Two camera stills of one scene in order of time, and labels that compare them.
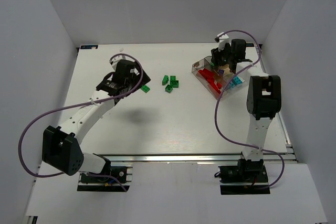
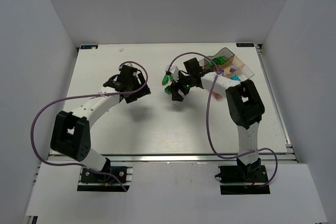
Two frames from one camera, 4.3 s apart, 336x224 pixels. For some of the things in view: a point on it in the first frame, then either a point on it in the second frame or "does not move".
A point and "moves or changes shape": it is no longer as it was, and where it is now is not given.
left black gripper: x=143 y=78 → x=140 y=92
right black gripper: x=219 y=57 → x=176 y=87
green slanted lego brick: x=165 y=80 does not move
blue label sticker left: x=88 y=46 does not move
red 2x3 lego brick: x=217 y=85 moves or changes shape
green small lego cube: x=168 y=88 does not move
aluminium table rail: x=189 y=158 does not move
